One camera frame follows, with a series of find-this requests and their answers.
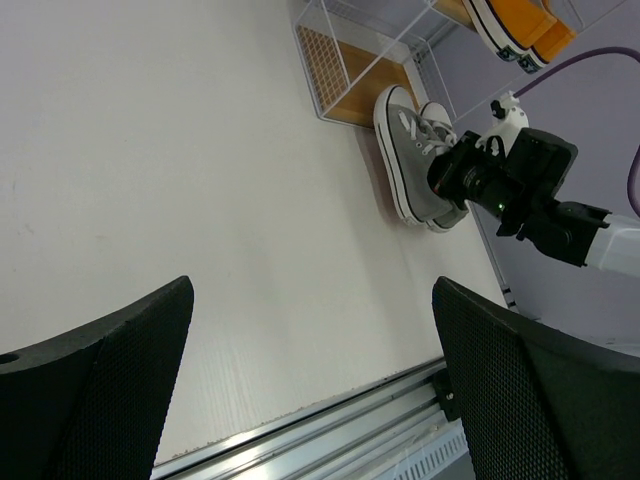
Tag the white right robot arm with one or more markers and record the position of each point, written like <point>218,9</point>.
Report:
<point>517,182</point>

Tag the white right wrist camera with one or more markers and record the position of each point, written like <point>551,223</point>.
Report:
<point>508,120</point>

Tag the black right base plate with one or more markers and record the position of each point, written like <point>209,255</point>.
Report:
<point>445,395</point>

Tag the slotted grey cable duct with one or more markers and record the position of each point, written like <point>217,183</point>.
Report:
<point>430,460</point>

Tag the orange sneaker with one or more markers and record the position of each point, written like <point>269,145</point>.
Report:
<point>510,29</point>
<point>549,45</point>

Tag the grey sneaker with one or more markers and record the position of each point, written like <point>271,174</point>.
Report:
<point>409,147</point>
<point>438,118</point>

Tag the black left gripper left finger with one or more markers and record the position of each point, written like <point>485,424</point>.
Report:
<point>91,403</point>

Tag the white wire shoe shelf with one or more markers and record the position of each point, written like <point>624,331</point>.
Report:
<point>351,51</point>

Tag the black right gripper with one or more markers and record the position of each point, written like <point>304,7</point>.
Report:
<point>446,176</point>

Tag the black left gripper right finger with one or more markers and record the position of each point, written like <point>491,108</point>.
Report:
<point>536,403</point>

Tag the aluminium mounting rail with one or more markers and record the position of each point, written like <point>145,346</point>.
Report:
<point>356,435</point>

